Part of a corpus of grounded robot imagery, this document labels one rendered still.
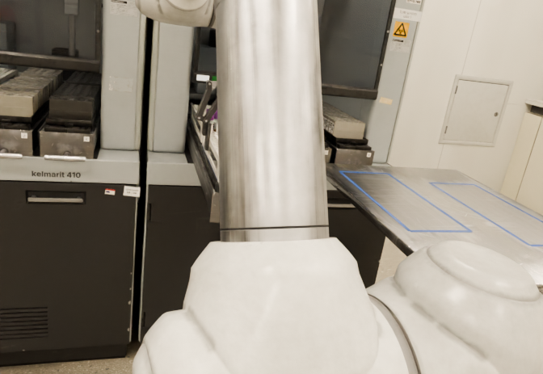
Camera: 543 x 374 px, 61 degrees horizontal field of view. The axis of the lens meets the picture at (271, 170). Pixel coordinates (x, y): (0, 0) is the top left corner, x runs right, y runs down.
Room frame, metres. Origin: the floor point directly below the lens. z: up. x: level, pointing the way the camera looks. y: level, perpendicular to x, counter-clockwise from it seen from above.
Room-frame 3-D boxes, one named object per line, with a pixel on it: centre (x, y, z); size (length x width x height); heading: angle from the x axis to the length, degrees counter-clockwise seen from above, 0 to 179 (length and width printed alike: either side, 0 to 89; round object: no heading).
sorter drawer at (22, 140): (1.43, 0.80, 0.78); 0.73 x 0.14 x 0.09; 18
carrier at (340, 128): (1.52, -0.24, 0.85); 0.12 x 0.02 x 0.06; 107
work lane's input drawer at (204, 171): (1.22, 0.15, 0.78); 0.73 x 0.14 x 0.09; 18
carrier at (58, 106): (1.26, 0.58, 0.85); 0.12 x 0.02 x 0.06; 108
